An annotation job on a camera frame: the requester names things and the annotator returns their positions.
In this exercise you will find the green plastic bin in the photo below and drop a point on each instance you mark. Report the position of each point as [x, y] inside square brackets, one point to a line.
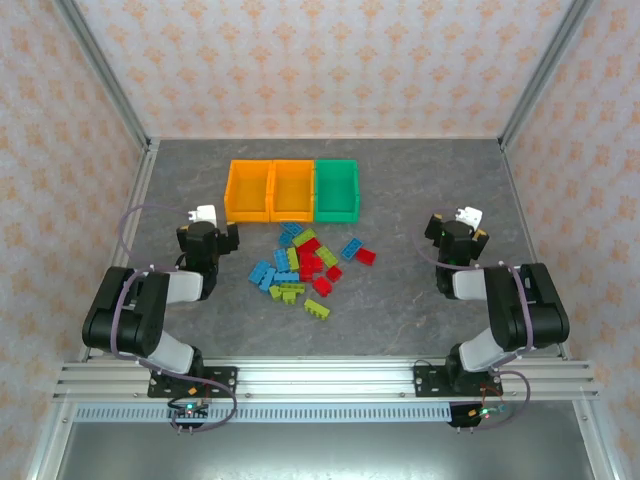
[336, 192]

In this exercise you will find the small lime green lego brick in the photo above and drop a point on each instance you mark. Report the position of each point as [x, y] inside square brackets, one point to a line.
[275, 292]

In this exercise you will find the aluminium mounting rail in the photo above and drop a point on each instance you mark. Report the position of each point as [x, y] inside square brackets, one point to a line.
[325, 377]

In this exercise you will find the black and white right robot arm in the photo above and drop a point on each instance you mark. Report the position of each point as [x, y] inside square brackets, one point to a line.
[520, 310]

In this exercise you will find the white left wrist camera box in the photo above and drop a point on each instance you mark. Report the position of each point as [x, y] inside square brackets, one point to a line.
[205, 214]

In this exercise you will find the grey metal panel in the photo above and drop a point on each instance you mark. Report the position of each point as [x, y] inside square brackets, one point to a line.
[320, 452]

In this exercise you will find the small blue lego brick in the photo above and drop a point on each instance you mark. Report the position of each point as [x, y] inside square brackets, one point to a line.
[285, 239]

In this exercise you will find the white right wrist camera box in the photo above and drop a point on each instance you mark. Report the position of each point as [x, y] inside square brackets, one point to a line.
[472, 216]

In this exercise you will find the aluminium frame post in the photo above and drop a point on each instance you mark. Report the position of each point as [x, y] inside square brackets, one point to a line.
[108, 75]
[543, 75]
[50, 445]
[595, 445]

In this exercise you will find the orange plastic bin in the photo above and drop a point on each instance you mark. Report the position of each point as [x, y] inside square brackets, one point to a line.
[247, 192]
[292, 192]

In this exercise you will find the small red lego brick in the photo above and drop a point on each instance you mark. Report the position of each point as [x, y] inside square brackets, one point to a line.
[334, 273]

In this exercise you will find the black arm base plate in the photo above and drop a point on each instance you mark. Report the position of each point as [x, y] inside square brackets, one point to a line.
[220, 381]
[430, 380]

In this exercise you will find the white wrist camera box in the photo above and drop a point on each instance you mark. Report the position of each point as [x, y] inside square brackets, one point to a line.
[205, 214]
[472, 216]

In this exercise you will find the small circuit board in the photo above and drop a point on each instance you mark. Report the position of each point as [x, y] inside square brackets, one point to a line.
[475, 414]
[189, 411]

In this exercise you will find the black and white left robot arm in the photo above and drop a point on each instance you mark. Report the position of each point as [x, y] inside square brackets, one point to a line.
[130, 320]

